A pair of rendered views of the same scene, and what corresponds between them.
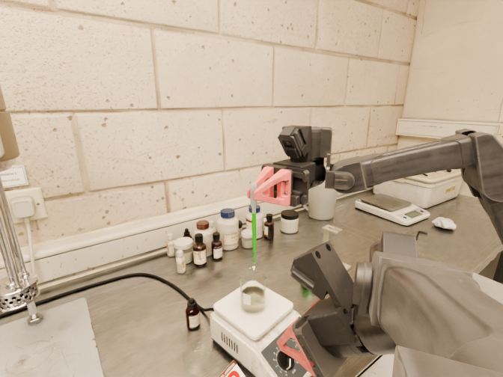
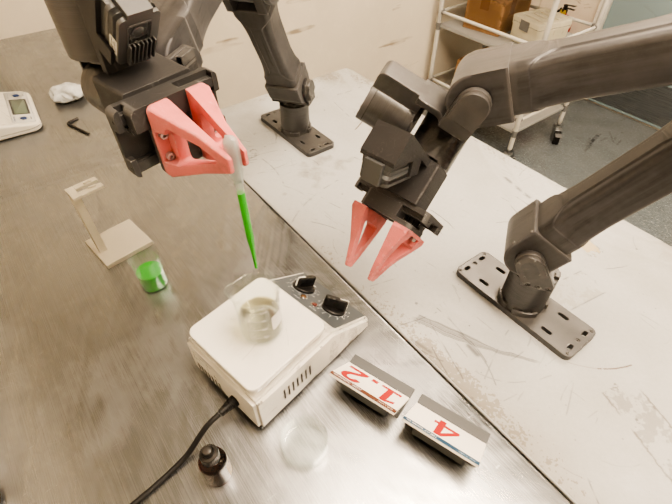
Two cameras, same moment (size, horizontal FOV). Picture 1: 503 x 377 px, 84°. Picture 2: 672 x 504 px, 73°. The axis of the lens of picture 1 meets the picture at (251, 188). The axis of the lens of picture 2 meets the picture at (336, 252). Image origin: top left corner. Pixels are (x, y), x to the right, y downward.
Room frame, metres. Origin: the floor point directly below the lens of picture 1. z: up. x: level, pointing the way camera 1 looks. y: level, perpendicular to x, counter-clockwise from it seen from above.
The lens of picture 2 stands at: (0.38, 0.31, 1.43)
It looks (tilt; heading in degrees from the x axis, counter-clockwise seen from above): 46 degrees down; 268
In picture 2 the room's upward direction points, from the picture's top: straight up
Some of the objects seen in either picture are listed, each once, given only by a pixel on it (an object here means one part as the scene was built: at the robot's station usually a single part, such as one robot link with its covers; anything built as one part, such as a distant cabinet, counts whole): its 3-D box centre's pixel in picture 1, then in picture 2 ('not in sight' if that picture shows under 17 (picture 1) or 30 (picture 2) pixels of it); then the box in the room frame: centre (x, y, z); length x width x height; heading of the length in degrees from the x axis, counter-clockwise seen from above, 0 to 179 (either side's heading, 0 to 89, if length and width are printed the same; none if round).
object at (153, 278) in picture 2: not in sight; (149, 270); (0.65, -0.15, 0.93); 0.04 x 0.04 x 0.06
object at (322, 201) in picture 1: (319, 200); not in sight; (1.12, -0.29, 0.97); 0.18 x 0.13 x 0.15; 109
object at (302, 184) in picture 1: (291, 180); (157, 112); (0.54, -0.08, 1.22); 0.10 x 0.07 x 0.07; 46
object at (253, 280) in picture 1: (253, 289); (256, 309); (0.46, 0.00, 1.02); 0.06 x 0.05 x 0.08; 179
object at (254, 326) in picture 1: (253, 306); (257, 329); (0.46, 0.00, 0.98); 0.12 x 0.12 x 0.01; 46
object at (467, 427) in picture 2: not in sight; (447, 427); (0.25, 0.09, 0.92); 0.09 x 0.06 x 0.04; 144
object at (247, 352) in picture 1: (263, 330); (277, 336); (0.45, -0.02, 0.94); 0.22 x 0.13 x 0.08; 46
